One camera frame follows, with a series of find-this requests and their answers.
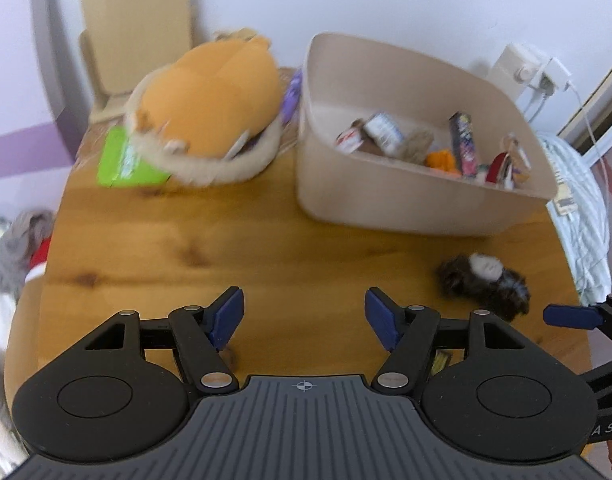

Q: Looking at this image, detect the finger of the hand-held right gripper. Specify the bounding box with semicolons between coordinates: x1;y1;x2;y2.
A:
542;294;612;331

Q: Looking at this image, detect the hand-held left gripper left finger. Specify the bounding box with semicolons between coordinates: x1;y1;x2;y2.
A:
83;286;247;396

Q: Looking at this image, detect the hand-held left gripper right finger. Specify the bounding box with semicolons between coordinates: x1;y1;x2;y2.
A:
364;287;535;397

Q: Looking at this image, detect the dark furry white-faced toy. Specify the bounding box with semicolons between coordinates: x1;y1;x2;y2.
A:
435;252;533;324

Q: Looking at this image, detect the beige plastic container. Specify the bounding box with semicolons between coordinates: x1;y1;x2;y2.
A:
295;32;560;239

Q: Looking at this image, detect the small yellow packet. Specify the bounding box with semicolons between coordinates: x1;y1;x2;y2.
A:
430;349;455;377

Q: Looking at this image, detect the light blue striped blanket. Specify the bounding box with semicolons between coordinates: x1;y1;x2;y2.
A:
535;130;612;307

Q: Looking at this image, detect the beige power strip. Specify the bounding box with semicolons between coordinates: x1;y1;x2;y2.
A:
555;179;578;217

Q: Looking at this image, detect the small orange toy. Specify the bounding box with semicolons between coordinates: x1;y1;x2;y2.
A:
425;149;460;175

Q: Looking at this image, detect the brown white snack packet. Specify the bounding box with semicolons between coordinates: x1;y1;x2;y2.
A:
335;119;367;155

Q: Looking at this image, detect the small white tin can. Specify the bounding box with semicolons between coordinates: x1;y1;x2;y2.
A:
362;111;405;155

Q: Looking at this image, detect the green packet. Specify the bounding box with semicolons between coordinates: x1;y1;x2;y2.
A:
96;125;173;189

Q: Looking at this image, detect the red white cloth item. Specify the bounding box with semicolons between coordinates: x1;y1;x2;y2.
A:
24;236;55;282

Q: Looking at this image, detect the orange plush toy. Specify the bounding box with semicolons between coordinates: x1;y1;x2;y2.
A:
122;30;285;189

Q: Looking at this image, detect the grey knitted cloth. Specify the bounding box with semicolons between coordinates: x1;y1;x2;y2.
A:
0;209;57;297

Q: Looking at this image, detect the purple plush item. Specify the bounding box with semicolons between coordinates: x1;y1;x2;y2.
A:
280;67;305;127

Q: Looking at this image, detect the white charger plug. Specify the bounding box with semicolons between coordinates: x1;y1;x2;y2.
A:
535;57;575;94

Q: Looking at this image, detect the light wooden chair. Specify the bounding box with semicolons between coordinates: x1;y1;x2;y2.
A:
78;0;200;124

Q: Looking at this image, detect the red white figure keychain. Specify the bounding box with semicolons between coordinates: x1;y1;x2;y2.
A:
485;134;533;192

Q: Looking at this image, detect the white charger cable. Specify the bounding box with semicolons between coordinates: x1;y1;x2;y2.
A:
527;80;612;197

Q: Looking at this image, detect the wooden frame board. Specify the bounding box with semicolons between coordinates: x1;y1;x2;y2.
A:
557;47;612;162

